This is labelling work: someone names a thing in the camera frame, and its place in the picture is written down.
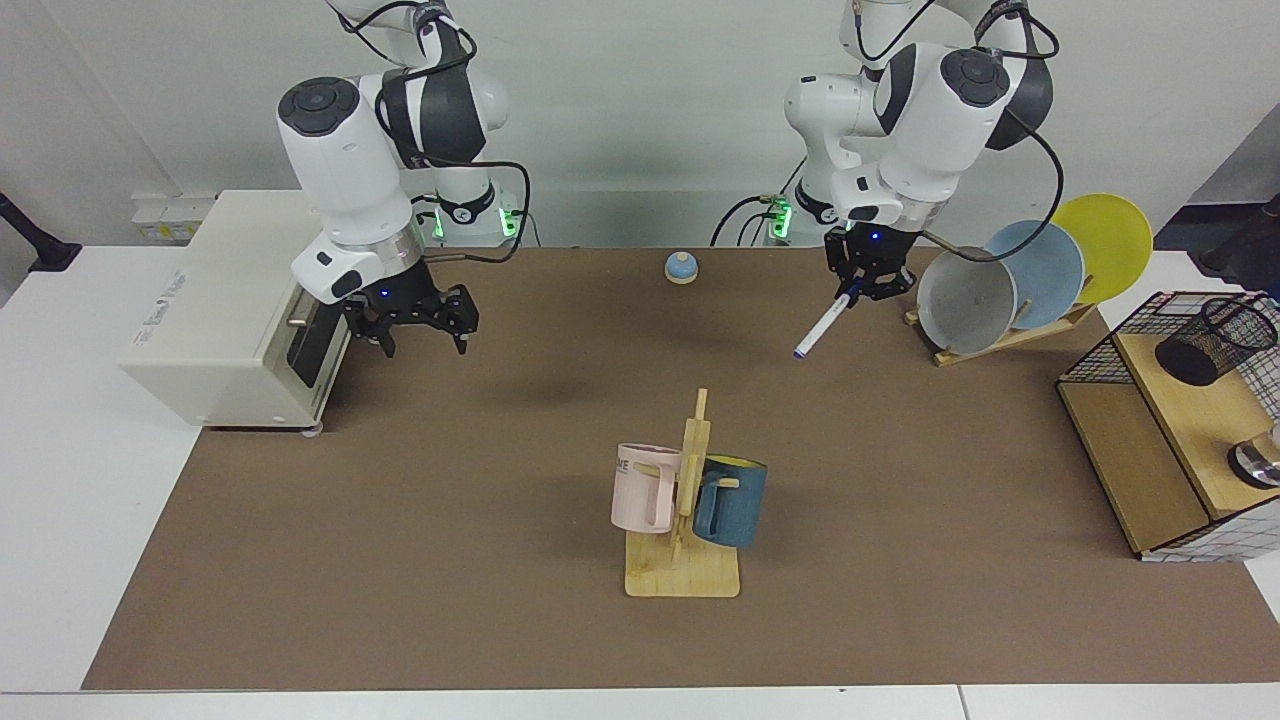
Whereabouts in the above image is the white marker with blue cap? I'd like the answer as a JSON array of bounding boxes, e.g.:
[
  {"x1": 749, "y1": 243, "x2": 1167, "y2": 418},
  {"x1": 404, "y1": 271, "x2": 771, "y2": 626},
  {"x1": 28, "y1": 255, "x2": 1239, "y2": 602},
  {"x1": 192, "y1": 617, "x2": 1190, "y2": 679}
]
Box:
[{"x1": 793, "y1": 283, "x2": 863, "y2": 361}]

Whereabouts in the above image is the black mesh pen holder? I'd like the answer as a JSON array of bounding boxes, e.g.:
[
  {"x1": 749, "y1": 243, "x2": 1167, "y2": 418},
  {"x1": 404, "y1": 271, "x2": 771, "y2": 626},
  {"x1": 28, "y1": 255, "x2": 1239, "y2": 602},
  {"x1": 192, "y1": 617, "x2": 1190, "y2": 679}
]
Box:
[{"x1": 1155, "y1": 297, "x2": 1279, "y2": 388}]

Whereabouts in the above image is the grey plate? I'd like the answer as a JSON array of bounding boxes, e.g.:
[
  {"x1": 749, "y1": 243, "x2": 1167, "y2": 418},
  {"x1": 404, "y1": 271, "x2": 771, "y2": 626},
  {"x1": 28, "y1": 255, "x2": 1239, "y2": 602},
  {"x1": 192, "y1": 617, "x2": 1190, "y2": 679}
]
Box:
[{"x1": 917, "y1": 247, "x2": 1019, "y2": 356}]

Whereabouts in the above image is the wooden plate rack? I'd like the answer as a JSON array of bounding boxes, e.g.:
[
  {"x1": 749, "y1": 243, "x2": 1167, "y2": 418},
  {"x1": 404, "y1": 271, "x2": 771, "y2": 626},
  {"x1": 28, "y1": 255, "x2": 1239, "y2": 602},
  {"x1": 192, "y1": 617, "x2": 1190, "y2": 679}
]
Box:
[{"x1": 905, "y1": 300, "x2": 1098, "y2": 368}]

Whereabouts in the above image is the light blue plate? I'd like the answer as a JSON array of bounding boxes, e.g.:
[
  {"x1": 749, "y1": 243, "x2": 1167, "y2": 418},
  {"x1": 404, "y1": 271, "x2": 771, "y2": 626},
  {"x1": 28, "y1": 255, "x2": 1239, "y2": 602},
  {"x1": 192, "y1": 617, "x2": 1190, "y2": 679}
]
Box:
[{"x1": 985, "y1": 220, "x2": 1086, "y2": 331}]

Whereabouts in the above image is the pale toaster oven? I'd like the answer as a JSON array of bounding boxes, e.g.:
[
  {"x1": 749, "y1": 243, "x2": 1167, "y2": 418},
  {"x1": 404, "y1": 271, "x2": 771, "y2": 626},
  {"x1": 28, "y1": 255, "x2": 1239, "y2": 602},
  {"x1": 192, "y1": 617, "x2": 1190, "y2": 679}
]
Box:
[{"x1": 118, "y1": 190, "x2": 351, "y2": 433}]

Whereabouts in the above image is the brown table cloth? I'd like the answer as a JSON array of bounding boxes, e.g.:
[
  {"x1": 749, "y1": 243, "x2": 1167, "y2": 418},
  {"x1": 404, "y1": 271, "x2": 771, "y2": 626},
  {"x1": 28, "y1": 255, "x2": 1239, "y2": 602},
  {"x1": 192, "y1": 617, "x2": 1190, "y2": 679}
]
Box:
[{"x1": 82, "y1": 245, "x2": 1280, "y2": 691}]

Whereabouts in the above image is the pink mug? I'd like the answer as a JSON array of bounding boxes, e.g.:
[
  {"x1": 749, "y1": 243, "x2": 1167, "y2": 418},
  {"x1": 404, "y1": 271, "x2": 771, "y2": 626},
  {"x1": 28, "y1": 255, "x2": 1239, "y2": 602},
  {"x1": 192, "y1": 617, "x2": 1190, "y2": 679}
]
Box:
[{"x1": 611, "y1": 443, "x2": 684, "y2": 534}]

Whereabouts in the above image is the yellow plate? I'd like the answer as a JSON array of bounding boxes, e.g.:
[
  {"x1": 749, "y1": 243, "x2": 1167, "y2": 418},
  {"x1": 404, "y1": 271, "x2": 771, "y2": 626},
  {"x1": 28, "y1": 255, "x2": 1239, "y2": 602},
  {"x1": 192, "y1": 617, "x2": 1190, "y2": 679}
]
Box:
[{"x1": 1050, "y1": 193, "x2": 1154, "y2": 306}]

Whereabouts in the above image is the teal mug with yellow inside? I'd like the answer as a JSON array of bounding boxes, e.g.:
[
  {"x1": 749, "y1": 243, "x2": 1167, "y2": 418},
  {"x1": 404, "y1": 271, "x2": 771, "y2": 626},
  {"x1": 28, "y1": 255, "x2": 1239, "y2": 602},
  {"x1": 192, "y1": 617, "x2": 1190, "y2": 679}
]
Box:
[{"x1": 692, "y1": 455, "x2": 769, "y2": 548}]

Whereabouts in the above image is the wooden cup stand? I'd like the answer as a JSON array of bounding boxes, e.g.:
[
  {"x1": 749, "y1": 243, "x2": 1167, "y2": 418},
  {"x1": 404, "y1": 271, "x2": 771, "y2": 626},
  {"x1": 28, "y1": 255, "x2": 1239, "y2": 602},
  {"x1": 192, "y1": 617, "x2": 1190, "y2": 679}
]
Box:
[{"x1": 625, "y1": 388, "x2": 741, "y2": 599}]

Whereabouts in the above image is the black stand foot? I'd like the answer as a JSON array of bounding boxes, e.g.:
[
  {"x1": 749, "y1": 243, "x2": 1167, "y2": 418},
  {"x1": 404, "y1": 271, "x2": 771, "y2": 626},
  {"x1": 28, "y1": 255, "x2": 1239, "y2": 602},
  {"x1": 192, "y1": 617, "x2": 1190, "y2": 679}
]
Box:
[{"x1": 0, "y1": 190, "x2": 83, "y2": 273}]

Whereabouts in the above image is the dark background object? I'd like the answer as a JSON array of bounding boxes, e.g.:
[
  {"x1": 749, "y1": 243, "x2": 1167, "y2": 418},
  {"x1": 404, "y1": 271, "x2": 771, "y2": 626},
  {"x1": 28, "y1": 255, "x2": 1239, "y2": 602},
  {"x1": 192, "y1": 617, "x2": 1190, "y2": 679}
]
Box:
[{"x1": 1195, "y1": 195, "x2": 1280, "y2": 291}]

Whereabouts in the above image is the black base cable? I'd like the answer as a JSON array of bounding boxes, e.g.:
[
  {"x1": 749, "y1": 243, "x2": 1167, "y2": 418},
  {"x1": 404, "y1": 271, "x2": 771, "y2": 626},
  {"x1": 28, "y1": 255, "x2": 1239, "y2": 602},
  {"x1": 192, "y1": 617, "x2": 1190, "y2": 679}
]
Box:
[{"x1": 710, "y1": 193, "x2": 793, "y2": 248}]

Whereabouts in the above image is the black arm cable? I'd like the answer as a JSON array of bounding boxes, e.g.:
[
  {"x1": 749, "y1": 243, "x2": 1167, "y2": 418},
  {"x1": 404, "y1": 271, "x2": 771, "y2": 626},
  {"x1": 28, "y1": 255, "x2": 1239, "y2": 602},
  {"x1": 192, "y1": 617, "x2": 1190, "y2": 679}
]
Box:
[
  {"x1": 335, "y1": 0, "x2": 533, "y2": 266},
  {"x1": 840, "y1": 0, "x2": 1063, "y2": 253}
]

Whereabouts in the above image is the wire basket with wooden floor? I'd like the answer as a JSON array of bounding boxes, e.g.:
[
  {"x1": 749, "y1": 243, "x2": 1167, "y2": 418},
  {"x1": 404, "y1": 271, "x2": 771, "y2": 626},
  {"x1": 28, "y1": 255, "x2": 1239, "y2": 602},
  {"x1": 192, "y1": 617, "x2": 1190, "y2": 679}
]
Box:
[{"x1": 1057, "y1": 290, "x2": 1280, "y2": 563}]

